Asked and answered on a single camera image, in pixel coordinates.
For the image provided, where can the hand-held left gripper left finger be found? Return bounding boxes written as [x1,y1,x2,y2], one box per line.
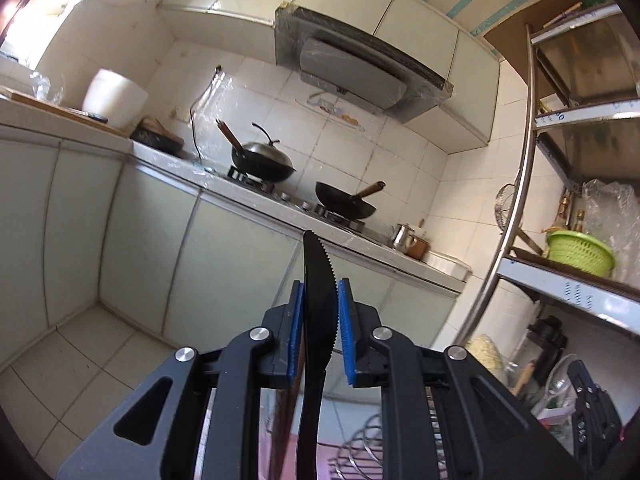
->
[55,281,305,480]

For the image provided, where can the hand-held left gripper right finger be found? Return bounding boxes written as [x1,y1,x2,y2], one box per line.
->
[338,277,586,480]

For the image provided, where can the black knife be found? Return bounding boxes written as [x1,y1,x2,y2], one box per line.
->
[295,230,337,480]

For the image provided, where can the clear glass bowl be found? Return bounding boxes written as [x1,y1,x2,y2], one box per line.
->
[542,354,582,413]

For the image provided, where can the black kitchen appliance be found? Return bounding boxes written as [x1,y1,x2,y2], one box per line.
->
[529,316,569,362]

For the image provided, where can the metal kettle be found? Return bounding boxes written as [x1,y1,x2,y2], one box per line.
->
[391,222,419,252]

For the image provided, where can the bag of pale noodles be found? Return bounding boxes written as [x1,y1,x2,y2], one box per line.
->
[466,334,512,387]

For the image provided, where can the white rectangular container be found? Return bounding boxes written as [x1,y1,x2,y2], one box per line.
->
[427,250,473,282]

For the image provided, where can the pink drip tray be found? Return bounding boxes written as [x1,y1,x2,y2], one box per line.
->
[320,440,351,480]

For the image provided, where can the gas stove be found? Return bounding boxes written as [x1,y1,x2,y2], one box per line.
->
[227,165,393,247]

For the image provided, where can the green plastic basket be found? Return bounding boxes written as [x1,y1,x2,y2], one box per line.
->
[546,230,617,277]

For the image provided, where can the white lower cabinets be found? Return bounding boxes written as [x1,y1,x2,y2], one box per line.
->
[0,125,466,376]

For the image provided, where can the black wok with lid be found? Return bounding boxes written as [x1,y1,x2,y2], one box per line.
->
[231,122,297,183]

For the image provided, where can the large clear plastic bag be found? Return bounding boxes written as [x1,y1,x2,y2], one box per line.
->
[581,179,640,283]

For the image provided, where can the glass bottles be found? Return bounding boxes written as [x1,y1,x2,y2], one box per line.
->
[559,190,587,234]

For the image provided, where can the metal strainer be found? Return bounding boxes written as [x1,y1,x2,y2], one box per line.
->
[495,183,544,254]

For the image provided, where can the metal shelf rack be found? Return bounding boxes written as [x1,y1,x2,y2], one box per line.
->
[457,2,640,347]

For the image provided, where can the grey range hood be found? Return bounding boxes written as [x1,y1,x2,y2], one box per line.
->
[274,4,453,123]

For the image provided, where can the wooden cutting board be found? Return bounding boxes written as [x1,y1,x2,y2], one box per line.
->
[0,85,132,137]

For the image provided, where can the small clear plastic bag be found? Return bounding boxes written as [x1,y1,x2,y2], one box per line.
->
[29,69,67,107]

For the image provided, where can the flat cardboard sheet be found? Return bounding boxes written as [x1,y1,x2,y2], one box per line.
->
[484,0,603,63]

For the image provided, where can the window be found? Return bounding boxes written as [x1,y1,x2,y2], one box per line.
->
[7,0,118,58]

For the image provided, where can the metal wire dish rack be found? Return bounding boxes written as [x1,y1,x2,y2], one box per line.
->
[334,394,453,480]

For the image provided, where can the black wok with wooden handle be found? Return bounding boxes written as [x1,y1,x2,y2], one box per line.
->
[315,180,387,221]

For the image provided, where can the wooden spatula handles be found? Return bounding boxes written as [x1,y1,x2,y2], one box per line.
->
[215,119,247,153]

